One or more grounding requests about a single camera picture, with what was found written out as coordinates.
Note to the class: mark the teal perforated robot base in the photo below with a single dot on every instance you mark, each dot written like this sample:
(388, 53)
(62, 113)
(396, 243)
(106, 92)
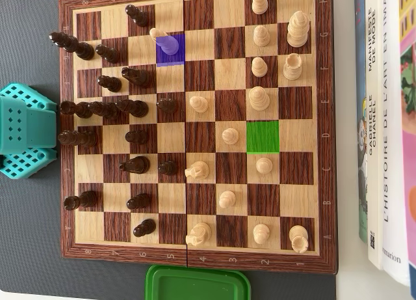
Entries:
(22, 165)

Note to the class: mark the light wooden pawn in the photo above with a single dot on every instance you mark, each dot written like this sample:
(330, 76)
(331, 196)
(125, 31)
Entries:
(261, 233)
(259, 66)
(230, 135)
(260, 2)
(198, 104)
(226, 198)
(261, 35)
(264, 165)

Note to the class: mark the light wooden knight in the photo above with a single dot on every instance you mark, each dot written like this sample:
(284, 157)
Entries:
(198, 234)
(196, 170)

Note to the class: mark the dark wooden pawn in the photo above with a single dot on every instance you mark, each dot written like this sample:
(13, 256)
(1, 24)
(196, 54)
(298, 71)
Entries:
(110, 83)
(136, 136)
(167, 167)
(138, 15)
(166, 105)
(138, 201)
(143, 228)
(107, 52)

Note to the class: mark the light wooden queen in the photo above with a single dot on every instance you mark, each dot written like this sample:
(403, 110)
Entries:
(259, 98)

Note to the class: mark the wooden chessboard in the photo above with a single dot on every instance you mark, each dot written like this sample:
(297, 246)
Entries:
(230, 75)

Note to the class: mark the dark wooden knight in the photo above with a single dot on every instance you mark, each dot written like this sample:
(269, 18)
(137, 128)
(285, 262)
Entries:
(136, 76)
(135, 165)

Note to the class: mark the dark wooden bishop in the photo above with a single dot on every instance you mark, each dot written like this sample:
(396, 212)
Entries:
(105, 110)
(133, 107)

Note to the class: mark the light wooden rook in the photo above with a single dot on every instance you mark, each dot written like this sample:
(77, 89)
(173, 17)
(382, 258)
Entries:
(292, 66)
(299, 238)

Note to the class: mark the dark wooden queen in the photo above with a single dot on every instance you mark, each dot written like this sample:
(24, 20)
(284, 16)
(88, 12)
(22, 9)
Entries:
(77, 138)

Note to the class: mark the dark wooden rook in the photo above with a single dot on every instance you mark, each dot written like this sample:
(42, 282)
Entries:
(74, 108)
(80, 200)

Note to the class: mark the green plastic container lid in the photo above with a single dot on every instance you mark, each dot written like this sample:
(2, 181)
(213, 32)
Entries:
(195, 285)

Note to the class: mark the light wooden king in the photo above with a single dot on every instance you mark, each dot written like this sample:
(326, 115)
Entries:
(297, 28)

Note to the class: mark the blue panda children's book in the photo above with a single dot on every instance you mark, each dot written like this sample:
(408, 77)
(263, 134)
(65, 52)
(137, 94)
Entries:
(362, 170)

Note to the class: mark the dark wooden king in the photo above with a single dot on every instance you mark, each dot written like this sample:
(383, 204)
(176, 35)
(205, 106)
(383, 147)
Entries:
(73, 46)

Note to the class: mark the white Gabrielle Chanel book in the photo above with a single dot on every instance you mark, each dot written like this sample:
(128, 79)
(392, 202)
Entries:
(375, 183)

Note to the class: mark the pink illustrated book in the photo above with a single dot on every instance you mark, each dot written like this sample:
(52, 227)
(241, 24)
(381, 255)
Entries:
(410, 150)

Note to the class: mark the dark grey mat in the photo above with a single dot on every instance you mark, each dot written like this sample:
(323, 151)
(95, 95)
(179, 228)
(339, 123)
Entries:
(29, 248)

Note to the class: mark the white L'Histoire de l'art book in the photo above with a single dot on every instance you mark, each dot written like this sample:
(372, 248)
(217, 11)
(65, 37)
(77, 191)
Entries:
(395, 235)

